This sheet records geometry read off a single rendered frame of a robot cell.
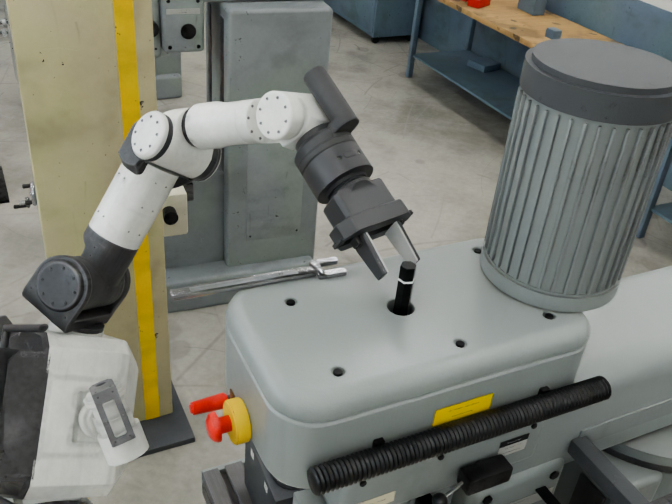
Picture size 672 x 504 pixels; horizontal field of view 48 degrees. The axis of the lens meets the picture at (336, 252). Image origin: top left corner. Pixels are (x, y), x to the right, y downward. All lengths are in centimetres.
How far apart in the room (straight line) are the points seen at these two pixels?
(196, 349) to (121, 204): 262
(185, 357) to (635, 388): 279
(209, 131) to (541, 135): 49
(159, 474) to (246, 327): 236
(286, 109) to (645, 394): 74
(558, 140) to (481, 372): 30
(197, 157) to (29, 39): 136
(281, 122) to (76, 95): 162
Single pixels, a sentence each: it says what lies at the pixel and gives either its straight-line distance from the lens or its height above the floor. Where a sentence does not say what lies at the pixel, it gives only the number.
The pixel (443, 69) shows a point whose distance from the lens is 718.
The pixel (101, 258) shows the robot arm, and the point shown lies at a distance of 127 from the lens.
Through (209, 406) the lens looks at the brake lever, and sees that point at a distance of 111.
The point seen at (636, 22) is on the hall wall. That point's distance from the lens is 639.
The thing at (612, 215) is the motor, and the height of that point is 204.
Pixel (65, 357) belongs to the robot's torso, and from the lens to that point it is 127.
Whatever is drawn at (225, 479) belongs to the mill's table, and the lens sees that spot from 200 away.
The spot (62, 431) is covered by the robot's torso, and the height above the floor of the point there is 158.
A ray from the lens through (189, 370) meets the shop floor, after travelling 371.
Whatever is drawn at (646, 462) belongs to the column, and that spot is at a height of 154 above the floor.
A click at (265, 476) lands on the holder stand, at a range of 173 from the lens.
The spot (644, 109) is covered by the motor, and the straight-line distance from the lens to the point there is 95.
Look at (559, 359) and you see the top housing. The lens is 105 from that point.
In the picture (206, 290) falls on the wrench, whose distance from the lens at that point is 100.
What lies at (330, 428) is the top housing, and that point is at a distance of 89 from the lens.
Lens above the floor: 249
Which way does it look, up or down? 33 degrees down
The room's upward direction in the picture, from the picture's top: 6 degrees clockwise
